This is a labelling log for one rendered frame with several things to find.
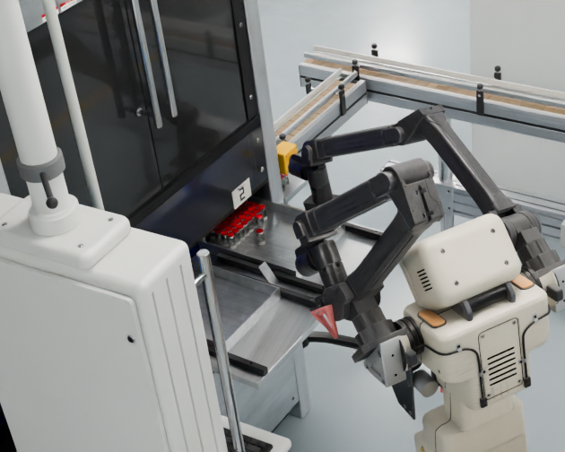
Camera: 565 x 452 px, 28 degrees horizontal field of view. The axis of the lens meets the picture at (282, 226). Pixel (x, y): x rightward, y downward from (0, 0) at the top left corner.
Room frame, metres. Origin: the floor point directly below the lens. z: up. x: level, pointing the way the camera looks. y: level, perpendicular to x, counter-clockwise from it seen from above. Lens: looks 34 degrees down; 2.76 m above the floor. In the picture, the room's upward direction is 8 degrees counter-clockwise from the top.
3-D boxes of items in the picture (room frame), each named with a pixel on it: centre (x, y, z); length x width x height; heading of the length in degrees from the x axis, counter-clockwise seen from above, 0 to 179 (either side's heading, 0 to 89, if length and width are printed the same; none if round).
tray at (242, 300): (2.41, 0.24, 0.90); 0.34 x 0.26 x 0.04; 52
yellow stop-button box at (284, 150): (2.95, -0.03, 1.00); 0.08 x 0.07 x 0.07; 52
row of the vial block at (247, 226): (2.73, 0.10, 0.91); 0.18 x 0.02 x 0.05; 142
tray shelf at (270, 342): (2.50, 0.08, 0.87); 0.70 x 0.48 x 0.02; 142
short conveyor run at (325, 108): (3.26, -0.09, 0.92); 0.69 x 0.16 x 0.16; 142
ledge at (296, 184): (2.98, 0.00, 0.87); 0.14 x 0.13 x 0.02; 52
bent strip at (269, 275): (2.45, 0.02, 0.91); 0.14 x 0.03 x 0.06; 51
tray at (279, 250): (2.68, 0.03, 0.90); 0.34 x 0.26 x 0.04; 52
